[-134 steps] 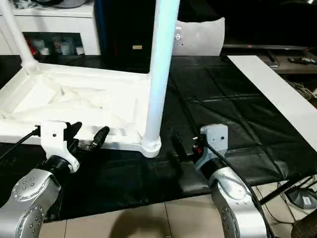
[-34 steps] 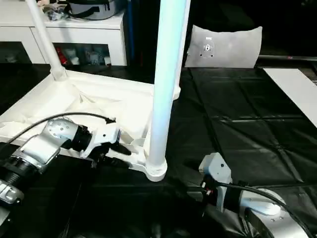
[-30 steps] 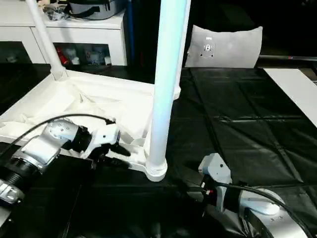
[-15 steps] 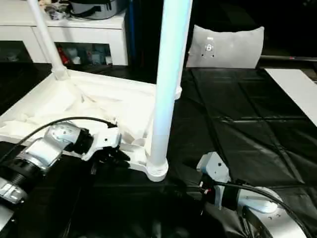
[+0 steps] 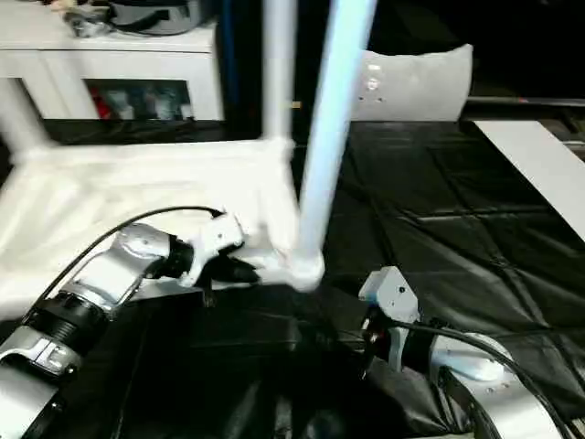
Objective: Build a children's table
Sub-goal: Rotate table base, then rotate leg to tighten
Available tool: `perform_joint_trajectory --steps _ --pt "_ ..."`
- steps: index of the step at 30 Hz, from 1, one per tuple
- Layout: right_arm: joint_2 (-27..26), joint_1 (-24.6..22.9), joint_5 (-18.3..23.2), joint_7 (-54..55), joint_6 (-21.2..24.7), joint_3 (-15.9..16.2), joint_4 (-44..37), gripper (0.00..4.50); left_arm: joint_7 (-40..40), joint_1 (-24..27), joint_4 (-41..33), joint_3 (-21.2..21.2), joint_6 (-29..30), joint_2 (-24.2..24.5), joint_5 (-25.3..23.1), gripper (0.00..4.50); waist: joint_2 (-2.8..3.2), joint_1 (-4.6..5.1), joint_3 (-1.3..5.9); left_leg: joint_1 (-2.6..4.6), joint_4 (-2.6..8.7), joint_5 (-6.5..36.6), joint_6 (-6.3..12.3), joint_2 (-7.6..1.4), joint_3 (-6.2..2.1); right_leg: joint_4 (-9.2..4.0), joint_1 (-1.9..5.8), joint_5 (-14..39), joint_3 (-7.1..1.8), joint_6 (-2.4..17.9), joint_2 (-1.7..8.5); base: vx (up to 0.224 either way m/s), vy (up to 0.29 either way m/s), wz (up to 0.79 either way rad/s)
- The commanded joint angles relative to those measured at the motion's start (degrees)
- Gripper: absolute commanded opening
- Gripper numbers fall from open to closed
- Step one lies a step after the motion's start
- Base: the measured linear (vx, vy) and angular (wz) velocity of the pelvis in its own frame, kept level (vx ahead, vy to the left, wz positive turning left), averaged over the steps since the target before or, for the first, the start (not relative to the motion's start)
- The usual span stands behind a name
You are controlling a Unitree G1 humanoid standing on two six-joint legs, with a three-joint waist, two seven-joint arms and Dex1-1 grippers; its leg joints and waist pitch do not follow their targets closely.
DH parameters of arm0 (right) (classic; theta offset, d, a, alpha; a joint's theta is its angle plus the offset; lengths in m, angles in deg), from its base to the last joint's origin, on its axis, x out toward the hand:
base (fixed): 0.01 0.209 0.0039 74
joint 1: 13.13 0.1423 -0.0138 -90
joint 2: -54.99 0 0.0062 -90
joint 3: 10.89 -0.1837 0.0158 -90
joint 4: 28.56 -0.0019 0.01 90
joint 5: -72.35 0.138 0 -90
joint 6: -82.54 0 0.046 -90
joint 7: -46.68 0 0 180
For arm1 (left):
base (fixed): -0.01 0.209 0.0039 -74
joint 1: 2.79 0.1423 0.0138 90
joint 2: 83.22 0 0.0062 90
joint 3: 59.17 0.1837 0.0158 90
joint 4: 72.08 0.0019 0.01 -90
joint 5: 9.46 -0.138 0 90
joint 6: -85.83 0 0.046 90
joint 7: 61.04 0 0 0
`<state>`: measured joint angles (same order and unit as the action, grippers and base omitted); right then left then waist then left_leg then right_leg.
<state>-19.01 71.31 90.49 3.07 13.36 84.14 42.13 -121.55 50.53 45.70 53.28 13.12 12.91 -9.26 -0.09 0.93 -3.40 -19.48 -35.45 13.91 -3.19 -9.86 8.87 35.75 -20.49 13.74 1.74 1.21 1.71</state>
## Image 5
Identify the white plastic table top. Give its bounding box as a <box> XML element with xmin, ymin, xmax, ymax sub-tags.
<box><xmin>0</xmin><ymin>136</ymin><xmax>326</xmax><ymax>321</ymax></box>

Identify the white plastic table leg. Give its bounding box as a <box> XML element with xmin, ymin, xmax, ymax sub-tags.
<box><xmin>262</xmin><ymin>0</ymin><xmax>296</xmax><ymax>147</ymax></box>
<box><xmin>0</xmin><ymin>77</ymin><xmax>51</xmax><ymax>159</ymax></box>
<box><xmin>292</xmin><ymin>0</ymin><xmax>379</xmax><ymax>278</ymax></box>

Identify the black floor mat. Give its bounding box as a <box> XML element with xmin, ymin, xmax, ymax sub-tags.
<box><xmin>0</xmin><ymin>118</ymin><xmax>585</xmax><ymax>439</ymax></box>

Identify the white flat panel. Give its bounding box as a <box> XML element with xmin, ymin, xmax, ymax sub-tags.
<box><xmin>473</xmin><ymin>119</ymin><xmax>585</xmax><ymax>243</ymax></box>

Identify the white glass-door cabinet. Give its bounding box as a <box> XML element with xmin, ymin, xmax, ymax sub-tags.
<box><xmin>0</xmin><ymin>13</ymin><xmax>225</xmax><ymax>121</ymax></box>

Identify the grey printed cushion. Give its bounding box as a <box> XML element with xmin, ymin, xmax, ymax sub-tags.
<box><xmin>349</xmin><ymin>44</ymin><xmax>474</xmax><ymax>123</ymax></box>

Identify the grey round bag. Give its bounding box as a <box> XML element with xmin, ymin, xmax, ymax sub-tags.
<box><xmin>107</xmin><ymin>0</ymin><xmax>216</xmax><ymax>37</ymax></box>

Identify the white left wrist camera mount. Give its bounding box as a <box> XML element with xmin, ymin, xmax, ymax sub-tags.
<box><xmin>180</xmin><ymin>212</ymin><xmax>246</xmax><ymax>289</ymax></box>

